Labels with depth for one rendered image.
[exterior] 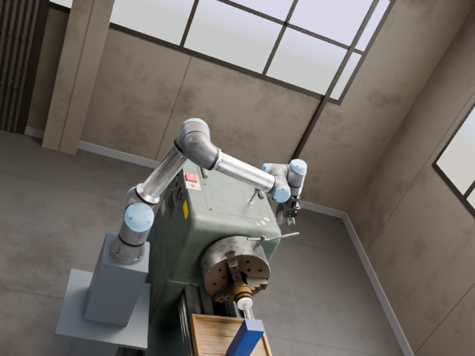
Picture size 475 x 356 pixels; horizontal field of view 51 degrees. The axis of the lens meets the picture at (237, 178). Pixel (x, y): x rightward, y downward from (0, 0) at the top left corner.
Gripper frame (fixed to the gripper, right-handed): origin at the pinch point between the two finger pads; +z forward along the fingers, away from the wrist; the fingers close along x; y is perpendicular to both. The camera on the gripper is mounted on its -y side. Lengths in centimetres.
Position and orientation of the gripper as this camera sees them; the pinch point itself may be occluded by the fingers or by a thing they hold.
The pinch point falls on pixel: (283, 222)
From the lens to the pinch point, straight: 239.4
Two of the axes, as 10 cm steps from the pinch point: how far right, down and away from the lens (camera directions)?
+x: 9.7, -0.1, 2.4
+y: 2.0, 5.7, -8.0
